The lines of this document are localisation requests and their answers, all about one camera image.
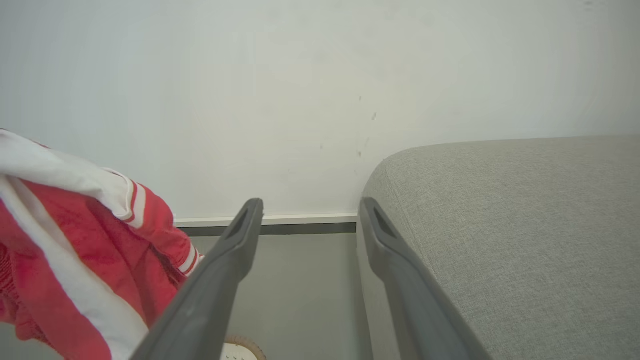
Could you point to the red and white garment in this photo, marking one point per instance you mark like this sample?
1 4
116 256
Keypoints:
75 250

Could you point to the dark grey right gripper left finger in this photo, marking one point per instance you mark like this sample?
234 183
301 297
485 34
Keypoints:
210 290

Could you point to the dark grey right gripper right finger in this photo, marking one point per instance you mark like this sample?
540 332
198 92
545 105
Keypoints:
410 295

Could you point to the white perforated laundry basket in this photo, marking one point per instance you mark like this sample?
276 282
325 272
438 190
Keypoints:
240 350

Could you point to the white and grey baseboard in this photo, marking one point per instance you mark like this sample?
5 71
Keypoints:
300 224

